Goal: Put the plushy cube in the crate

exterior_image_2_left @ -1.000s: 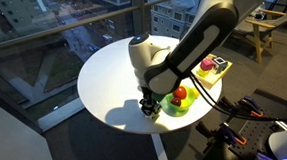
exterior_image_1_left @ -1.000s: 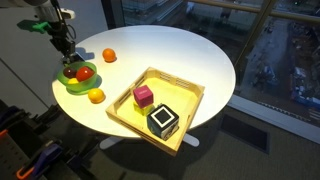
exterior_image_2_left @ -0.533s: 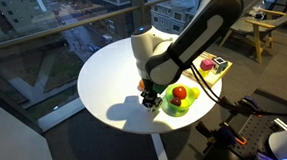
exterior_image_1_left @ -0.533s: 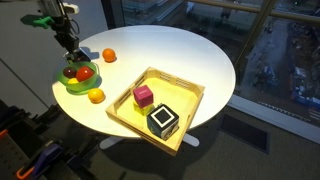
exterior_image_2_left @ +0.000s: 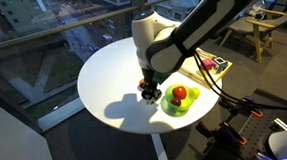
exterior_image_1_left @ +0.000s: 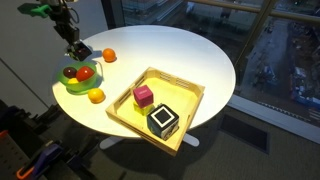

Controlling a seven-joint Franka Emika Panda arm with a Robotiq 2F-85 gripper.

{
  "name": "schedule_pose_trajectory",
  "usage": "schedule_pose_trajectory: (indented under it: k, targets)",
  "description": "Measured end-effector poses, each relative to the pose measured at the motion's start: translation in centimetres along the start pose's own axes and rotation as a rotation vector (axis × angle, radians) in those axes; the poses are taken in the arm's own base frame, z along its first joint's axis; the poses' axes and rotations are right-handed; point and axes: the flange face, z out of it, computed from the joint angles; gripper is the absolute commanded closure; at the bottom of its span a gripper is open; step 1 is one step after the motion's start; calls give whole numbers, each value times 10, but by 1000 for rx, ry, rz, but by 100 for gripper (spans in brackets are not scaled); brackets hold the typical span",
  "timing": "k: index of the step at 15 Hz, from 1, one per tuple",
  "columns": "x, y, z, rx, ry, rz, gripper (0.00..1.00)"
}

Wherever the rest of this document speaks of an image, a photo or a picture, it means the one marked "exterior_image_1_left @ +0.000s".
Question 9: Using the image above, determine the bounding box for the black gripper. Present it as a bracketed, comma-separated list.
[53, 8, 85, 57]

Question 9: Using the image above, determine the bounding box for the pink cube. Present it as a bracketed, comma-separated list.
[132, 84, 154, 109]

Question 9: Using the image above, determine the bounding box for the yellow-green cube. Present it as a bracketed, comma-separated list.
[133, 101, 155, 117]

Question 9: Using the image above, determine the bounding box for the wooden crate tray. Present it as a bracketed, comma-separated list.
[105, 66, 206, 157]

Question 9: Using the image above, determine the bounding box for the black white square-print cube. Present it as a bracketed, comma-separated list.
[146, 103, 180, 141]

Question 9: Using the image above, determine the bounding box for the dark purple plum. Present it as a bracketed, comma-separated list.
[62, 66, 78, 80]

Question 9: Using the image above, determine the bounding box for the red apple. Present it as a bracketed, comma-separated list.
[75, 65, 95, 83]

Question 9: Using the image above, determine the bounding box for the orange fruit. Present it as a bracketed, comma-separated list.
[101, 47, 117, 63]

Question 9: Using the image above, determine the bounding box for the green plastic bowl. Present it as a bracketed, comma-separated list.
[54, 61, 99, 95]

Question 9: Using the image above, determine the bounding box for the yellow-orange citrus fruit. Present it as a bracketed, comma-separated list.
[87, 87, 106, 104]

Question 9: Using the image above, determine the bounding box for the white table base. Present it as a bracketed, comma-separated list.
[99, 133, 200, 150]

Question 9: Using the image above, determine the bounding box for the tan window handrail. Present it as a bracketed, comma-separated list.
[186, 0, 320, 24]

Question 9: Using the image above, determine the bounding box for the tan window mullion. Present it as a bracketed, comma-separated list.
[233, 0, 278, 68]

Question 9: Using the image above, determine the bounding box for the dark floor vent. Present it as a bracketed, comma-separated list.
[219, 114, 270, 155]

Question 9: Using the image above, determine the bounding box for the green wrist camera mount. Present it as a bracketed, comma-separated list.
[29, 3, 54, 18]

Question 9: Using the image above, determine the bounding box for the dark window frame post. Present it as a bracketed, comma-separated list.
[100, 0, 126, 30]

